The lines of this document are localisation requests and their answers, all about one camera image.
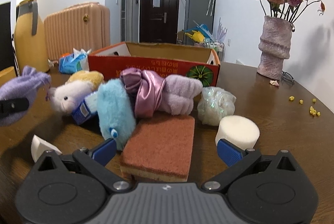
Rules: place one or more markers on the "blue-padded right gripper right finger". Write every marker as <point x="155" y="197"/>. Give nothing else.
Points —
<point x="239" y="162"/>

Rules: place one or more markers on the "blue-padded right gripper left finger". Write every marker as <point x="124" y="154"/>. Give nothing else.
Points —
<point x="92" y="162"/>

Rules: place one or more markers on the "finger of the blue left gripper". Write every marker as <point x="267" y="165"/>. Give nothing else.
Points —
<point x="12" y="106"/>

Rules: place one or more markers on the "purple drawstring pouch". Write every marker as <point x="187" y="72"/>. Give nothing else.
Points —
<point x="24" y="86"/>

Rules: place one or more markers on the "blue small carton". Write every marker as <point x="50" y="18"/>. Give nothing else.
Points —
<point x="86" y="109"/>

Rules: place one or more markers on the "light blue plush toy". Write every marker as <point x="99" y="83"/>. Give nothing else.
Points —
<point x="116" y="117"/>

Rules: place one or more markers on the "white yellow plush toy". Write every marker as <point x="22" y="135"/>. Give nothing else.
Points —
<point x="66" y="98"/>

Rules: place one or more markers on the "white round sponge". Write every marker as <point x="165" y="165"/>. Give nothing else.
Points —
<point x="238" y="130"/>

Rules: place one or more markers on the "yellow ceramic mug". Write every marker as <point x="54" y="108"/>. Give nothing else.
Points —
<point x="8" y="74"/>

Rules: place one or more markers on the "black paper shopping bag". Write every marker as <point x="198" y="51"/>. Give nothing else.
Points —
<point x="6" y="46"/>

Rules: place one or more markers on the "small white foam block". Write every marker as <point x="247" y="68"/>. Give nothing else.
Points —
<point x="39" y="146"/>

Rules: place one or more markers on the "white mesh bath puff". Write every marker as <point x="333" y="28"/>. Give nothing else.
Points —
<point x="215" y="103"/>

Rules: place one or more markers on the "yellow thermos jug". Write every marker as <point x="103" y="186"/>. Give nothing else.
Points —
<point x="29" y="38"/>

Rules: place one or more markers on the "red layered sponge block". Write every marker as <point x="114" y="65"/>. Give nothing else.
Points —
<point x="160" y="148"/>

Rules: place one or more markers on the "blue tissue pack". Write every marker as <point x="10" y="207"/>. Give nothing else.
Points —
<point x="74" y="62"/>

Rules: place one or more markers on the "fallen pink petal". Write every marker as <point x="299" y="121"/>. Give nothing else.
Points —
<point x="274" y="83"/>

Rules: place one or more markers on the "pink satin scrunchie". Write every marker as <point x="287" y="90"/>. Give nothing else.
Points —
<point x="145" y="87"/>

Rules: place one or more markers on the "yellow crumbs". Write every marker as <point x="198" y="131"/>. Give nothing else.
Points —
<point x="312" y="110"/>

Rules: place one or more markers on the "lilac fluffy headband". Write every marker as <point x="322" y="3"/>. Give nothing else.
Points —
<point x="178" y="94"/>

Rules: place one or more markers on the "black eyeglasses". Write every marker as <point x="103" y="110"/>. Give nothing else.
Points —
<point x="285" y="76"/>

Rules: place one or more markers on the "pink ribbed suitcase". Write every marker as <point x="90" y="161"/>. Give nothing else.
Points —
<point x="83" y="26"/>

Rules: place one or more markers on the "pink textured vase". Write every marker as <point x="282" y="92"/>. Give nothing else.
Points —
<point x="275" y="43"/>

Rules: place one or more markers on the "red cardboard box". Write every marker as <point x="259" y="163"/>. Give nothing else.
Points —
<point x="165" y="59"/>

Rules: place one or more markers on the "yellow blue clutter pile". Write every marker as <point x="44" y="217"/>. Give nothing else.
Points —
<point x="199" y="34"/>

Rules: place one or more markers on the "grey refrigerator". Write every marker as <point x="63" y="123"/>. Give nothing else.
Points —
<point x="199" y="12"/>

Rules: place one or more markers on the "dark entrance door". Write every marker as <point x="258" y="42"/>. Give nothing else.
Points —
<point x="158" y="21"/>

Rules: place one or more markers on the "small wire trolley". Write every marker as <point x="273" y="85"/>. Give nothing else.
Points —
<point x="217" y="46"/>

